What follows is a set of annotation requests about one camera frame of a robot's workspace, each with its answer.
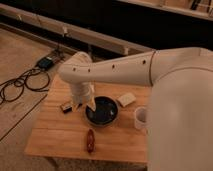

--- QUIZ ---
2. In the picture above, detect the wooden table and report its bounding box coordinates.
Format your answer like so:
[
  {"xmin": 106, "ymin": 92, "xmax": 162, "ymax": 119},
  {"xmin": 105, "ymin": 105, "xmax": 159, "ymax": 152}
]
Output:
[{"xmin": 25, "ymin": 77, "xmax": 151, "ymax": 164}]

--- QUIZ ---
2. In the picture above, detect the black floor cable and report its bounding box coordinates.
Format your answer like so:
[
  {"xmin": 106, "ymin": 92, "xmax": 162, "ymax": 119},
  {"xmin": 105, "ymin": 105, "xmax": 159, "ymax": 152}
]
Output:
[{"xmin": 0, "ymin": 67, "xmax": 52, "ymax": 106}]

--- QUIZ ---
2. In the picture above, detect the white mug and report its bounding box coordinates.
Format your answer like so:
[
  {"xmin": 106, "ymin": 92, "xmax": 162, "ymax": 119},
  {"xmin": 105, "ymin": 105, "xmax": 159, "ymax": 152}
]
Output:
[{"xmin": 134, "ymin": 107, "xmax": 147, "ymax": 130}]

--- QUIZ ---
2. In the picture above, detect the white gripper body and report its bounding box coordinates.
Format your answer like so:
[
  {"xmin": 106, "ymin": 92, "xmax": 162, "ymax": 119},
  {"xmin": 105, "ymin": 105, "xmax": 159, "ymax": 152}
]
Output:
[{"xmin": 70, "ymin": 82, "xmax": 94, "ymax": 104}]

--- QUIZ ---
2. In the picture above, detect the dark ceramic bowl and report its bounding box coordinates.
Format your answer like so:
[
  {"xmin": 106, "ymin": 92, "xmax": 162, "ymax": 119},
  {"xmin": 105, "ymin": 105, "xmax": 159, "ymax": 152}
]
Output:
[{"xmin": 85, "ymin": 96, "xmax": 118, "ymax": 126}]

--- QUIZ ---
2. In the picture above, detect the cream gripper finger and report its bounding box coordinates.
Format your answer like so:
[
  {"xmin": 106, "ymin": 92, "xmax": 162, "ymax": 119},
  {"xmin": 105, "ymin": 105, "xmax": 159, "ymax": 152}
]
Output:
[{"xmin": 87, "ymin": 99, "xmax": 96, "ymax": 111}]

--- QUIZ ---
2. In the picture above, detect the black power adapter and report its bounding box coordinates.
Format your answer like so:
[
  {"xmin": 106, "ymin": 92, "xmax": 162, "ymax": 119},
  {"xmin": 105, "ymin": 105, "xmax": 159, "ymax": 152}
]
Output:
[{"xmin": 36, "ymin": 57, "xmax": 54, "ymax": 70}]

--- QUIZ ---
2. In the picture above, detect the red brown elongated object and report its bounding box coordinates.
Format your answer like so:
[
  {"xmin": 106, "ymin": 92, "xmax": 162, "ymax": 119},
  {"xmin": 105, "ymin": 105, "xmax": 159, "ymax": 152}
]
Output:
[{"xmin": 87, "ymin": 129, "xmax": 95, "ymax": 153}]

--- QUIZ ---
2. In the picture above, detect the dark rectangular eraser block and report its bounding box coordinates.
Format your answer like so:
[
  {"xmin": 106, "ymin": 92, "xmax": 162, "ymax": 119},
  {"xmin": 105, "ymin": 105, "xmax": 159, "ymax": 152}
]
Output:
[{"xmin": 60, "ymin": 101, "xmax": 81, "ymax": 114}]

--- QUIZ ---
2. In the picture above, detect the white sponge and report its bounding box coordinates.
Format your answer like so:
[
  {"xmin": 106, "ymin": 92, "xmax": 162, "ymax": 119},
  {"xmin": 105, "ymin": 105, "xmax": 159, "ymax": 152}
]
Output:
[{"xmin": 117, "ymin": 93, "xmax": 136, "ymax": 107}]

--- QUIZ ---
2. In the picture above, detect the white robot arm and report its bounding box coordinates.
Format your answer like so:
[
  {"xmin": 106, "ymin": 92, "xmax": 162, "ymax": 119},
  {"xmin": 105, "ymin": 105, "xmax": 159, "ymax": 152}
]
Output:
[{"xmin": 59, "ymin": 47, "xmax": 213, "ymax": 171}]

